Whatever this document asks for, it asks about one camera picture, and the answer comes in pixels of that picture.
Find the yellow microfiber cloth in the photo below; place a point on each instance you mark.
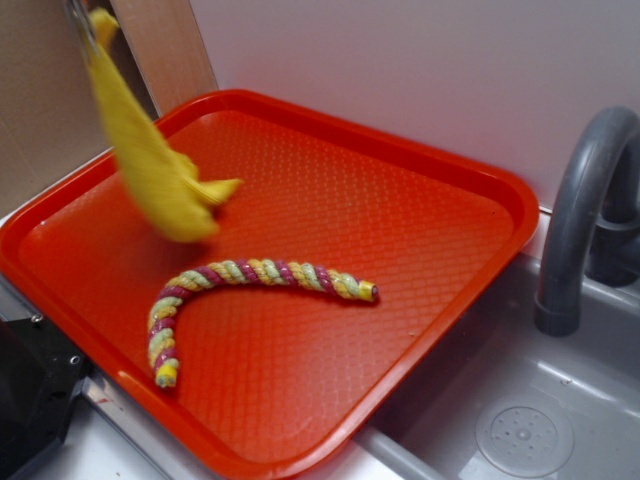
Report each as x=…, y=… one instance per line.
x=163, y=183

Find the silver keys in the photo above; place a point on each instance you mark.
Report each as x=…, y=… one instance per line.
x=78, y=19

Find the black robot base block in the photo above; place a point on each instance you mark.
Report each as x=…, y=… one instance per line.
x=42, y=372

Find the red plastic tray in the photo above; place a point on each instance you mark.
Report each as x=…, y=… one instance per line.
x=273, y=380

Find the grey plastic sink basin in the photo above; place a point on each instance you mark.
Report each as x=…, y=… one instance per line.
x=498, y=399

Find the wooden board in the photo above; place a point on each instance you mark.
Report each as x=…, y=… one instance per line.
x=168, y=48

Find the grey curved faucet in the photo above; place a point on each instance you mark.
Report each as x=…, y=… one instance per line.
x=594, y=228

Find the multicolour twisted rope toy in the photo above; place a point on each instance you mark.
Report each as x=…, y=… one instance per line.
x=162, y=354

